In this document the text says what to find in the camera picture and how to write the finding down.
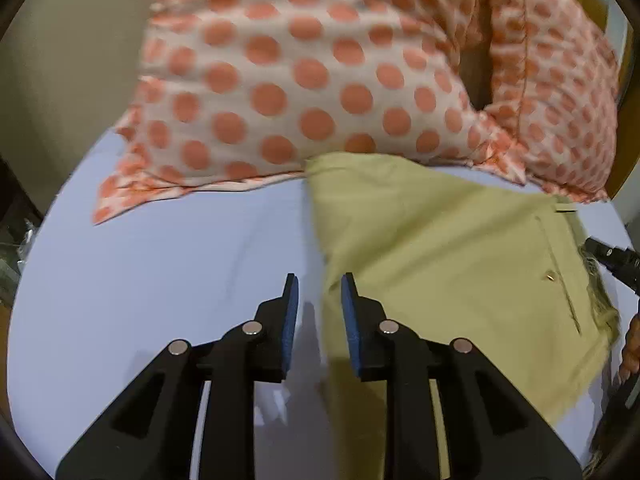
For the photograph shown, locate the olive green pants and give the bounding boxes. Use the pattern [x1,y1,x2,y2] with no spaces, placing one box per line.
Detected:
[305,153,620,479]

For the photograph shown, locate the lower orange polka dot pillow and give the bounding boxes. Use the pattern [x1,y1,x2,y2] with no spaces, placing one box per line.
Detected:
[485,0,618,203]

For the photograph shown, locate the person's right hand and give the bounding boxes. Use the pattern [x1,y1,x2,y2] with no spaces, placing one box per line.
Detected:
[618,314,640,382]

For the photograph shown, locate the upper orange polka dot pillow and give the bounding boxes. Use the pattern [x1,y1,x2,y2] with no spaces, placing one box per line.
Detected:
[93,0,525,223]

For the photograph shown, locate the orange polka dot pillow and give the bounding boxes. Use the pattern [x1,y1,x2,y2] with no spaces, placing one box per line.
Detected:
[93,0,525,223]
[485,0,618,203]

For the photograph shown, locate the white bed sheet mattress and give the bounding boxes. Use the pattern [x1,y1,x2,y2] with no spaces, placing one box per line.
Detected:
[6,129,637,480]

